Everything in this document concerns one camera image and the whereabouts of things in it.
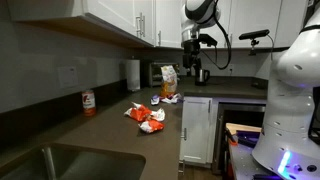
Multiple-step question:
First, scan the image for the white wall outlet plate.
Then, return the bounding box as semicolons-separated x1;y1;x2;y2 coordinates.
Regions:
57;65;79;89

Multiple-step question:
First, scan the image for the white upper corner cabinet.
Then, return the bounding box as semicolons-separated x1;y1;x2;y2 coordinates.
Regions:
7;0;157;48

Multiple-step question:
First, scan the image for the silver toaster oven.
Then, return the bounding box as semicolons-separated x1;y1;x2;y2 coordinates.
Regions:
147;61;181;88

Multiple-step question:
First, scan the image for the red cylindrical canister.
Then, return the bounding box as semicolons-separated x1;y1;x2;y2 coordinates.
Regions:
81;89;97;117

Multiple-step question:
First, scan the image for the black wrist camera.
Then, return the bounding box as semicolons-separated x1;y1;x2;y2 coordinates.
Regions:
198;33;218;48

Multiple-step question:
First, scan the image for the white lower cabinet door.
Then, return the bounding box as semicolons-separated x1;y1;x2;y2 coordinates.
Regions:
179;96;213;165

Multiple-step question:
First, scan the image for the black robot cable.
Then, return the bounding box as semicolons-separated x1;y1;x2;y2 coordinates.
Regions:
200;15;233;71

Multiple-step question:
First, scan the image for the wooden board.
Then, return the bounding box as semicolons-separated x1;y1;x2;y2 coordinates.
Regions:
225;122;263;135

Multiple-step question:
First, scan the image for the silver upper cabinet handle pair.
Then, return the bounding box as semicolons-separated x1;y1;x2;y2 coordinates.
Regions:
135;12;147;39

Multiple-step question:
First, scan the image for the black electric kettle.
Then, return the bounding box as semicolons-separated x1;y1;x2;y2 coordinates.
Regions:
194;68;211;87

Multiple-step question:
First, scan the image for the purple white snack bag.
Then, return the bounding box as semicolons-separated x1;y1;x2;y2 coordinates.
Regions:
160;92;184;105

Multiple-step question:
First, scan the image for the white crumpled wrapper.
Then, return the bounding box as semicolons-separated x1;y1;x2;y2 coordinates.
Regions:
150;94;162;106

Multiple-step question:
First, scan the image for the white upper cabinet row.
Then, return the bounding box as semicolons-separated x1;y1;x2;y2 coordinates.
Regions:
154;0;309;50

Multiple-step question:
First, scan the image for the white paper towel roll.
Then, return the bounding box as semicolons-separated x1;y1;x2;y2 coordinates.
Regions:
125;58;142;92

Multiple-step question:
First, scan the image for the yellow white chips bag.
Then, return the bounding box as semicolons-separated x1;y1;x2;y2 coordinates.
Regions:
160;65;179;98

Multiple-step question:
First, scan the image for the orange handled tool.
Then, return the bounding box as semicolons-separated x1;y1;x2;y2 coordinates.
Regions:
226;129;239;147

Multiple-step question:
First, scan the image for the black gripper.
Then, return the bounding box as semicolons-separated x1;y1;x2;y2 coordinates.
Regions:
182;38;203;78

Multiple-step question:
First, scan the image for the steel kitchen sink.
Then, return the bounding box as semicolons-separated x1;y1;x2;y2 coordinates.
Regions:
0;142;147;180

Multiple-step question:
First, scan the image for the large orange crumpled snack bag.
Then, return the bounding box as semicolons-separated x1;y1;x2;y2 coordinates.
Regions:
123;102;167;123

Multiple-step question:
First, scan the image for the black camera on stand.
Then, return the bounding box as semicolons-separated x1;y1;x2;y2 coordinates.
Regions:
238;29;271;56

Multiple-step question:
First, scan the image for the small orange crumpled snack bag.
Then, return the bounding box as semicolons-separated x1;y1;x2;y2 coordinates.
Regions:
137;119;166;134

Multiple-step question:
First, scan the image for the dark stainless dishwasher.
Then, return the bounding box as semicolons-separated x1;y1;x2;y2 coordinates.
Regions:
212;102;268;176

